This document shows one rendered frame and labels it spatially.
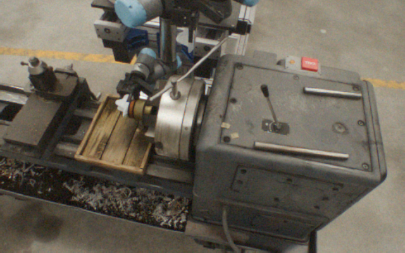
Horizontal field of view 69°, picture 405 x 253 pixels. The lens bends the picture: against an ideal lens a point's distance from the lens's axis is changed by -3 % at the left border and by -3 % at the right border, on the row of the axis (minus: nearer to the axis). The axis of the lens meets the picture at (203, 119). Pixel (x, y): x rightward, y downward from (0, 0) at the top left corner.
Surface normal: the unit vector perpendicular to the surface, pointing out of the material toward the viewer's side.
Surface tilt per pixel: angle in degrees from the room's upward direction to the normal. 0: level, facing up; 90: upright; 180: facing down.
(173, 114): 33
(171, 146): 78
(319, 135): 0
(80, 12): 0
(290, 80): 0
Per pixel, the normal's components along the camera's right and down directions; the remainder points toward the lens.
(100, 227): 0.04, -0.58
